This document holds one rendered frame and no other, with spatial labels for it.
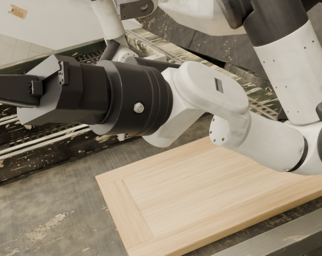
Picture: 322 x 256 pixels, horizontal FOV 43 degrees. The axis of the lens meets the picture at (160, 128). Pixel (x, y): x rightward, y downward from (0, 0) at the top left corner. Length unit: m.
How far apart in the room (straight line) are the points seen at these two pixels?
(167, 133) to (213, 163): 0.53
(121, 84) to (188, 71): 0.10
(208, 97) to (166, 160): 0.61
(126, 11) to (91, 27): 4.06
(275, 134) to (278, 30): 0.15
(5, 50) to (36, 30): 1.58
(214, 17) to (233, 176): 0.42
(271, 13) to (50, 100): 0.34
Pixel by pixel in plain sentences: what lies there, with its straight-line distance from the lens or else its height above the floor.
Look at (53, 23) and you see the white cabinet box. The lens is 4.75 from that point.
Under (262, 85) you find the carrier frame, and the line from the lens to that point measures 2.40.
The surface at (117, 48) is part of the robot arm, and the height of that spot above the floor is 1.26.
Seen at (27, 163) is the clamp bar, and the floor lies 1.45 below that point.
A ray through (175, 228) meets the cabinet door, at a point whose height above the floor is 1.21.
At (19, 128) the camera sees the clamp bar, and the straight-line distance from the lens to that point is 1.53.
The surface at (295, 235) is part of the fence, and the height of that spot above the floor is 1.07.
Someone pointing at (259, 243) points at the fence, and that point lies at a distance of 0.79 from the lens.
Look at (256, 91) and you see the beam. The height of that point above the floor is 0.83.
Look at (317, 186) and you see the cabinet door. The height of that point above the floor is 0.94.
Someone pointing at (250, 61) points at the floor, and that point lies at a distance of 2.87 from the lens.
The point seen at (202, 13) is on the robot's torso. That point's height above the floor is 1.32.
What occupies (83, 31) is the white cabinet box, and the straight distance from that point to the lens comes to 4.80.
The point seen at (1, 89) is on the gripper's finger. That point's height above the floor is 1.62.
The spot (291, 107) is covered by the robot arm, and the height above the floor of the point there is 1.20.
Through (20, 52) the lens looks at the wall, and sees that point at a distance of 6.28.
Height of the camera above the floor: 1.65
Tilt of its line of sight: 26 degrees down
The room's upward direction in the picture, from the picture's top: 77 degrees counter-clockwise
